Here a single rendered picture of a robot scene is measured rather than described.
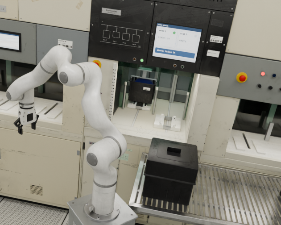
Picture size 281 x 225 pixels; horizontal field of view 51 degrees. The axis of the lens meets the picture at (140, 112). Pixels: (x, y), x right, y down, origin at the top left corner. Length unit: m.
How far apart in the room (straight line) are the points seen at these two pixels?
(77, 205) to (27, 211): 1.18
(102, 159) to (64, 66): 0.45
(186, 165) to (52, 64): 0.88
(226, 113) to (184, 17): 0.70
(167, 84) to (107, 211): 1.66
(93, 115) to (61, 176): 1.21
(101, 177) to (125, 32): 0.96
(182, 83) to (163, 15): 1.14
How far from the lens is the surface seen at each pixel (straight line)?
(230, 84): 2.03
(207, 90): 1.98
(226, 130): 2.15
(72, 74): 1.35
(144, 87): 2.58
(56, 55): 1.48
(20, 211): 2.85
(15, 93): 1.68
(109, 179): 1.49
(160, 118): 2.47
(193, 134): 2.09
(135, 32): 1.97
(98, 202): 1.58
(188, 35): 1.95
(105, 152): 1.37
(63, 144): 2.37
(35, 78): 1.63
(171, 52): 1.96
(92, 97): 1.40
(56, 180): 2.57
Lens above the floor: 1.87
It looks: 23 degrees down
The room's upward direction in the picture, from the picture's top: 8 degrees clockwise
